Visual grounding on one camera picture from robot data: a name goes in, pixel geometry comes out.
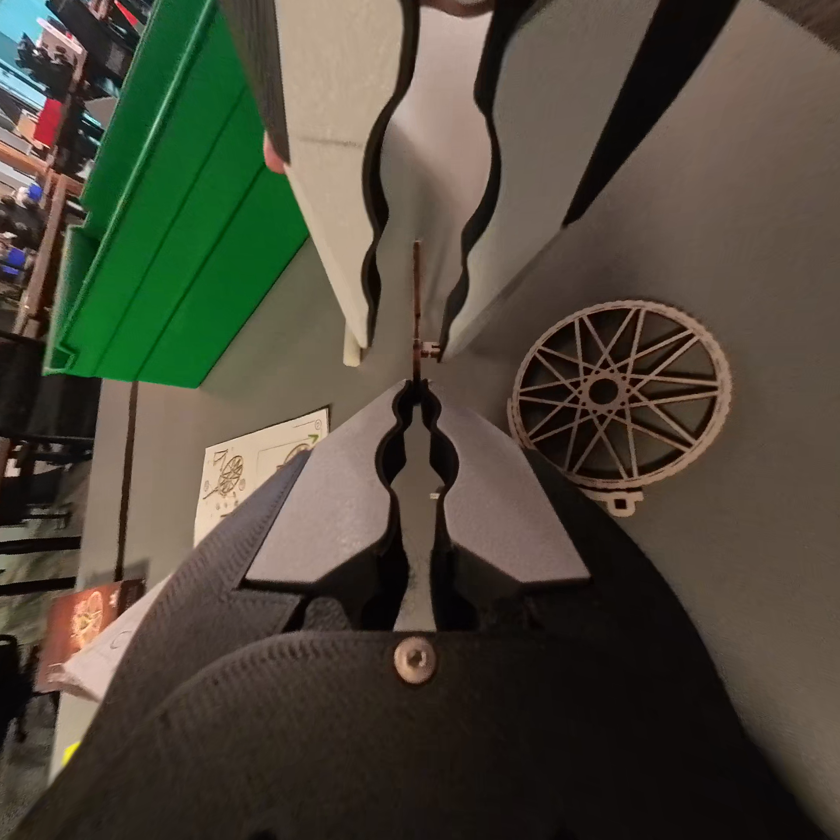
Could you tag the wooden spoked wheel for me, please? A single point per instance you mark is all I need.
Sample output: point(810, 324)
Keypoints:
point(623, 310)

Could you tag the green plastic bin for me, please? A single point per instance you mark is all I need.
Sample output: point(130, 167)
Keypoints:
point(184, 229)

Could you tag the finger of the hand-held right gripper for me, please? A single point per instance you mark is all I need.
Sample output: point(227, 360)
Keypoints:
point(328, 98)
point(544, 131)

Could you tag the person's right hand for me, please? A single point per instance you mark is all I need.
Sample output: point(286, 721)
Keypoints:
point(275, 154)

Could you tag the white instruction booklet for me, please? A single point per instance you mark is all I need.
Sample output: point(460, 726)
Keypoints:
point(262, 453)

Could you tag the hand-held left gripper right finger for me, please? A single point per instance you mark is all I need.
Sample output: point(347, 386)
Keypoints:
point(512, 525)

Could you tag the wooden triangular frame part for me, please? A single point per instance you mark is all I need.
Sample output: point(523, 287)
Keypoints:
point(417, 295)

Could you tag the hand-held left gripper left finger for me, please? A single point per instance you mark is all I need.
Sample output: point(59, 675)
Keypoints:
point(328, 525)

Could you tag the wooden fender arc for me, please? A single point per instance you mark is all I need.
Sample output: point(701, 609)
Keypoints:
point(636, 505)

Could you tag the black office chair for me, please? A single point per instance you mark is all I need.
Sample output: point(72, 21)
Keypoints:
point(39, 394)

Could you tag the yellow sticky note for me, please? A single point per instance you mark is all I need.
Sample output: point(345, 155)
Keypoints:
point(70, 754)

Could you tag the dark red model kit box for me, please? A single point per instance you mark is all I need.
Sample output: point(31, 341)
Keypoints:
point(85, 623)

